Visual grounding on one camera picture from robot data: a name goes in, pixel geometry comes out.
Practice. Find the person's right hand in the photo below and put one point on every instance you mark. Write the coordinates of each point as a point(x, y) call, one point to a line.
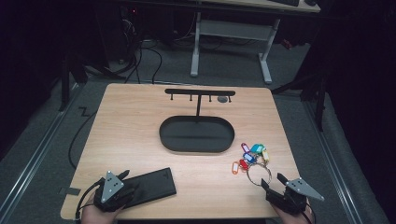
point(295, 218)

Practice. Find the metal floor rail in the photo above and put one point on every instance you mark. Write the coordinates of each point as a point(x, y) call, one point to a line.
point(34, 158)
point(334, 161)

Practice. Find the black metal stand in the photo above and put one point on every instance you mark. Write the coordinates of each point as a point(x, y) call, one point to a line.
point(319, 99)
point(65, 81)

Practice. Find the black wallet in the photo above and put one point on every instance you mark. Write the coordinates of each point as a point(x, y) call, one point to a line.
point(155, 186)

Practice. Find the white frame desk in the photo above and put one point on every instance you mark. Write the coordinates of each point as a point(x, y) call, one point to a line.
point(233, 29)

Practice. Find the person's left hand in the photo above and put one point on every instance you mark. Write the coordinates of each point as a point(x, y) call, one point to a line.
point(96, 216)

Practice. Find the grey round table grommet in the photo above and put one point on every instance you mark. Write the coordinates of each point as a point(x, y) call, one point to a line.
point(222, 99)

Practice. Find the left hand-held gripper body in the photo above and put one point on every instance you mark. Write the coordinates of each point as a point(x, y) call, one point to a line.
point(109, 188)

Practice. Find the black keyboard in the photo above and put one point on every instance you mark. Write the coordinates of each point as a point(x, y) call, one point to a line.
point(285, 2)

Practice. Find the black key rack with tray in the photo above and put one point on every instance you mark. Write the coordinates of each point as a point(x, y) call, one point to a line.
point(196, 134)

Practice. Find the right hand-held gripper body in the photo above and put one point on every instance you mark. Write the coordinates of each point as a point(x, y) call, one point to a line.
point(291, 197)

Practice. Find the grey floor tape patch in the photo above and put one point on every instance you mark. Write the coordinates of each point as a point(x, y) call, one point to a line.
point(70, 191)

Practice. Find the black computer mouse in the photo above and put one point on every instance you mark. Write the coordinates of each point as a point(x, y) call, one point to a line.
point(310, 2)

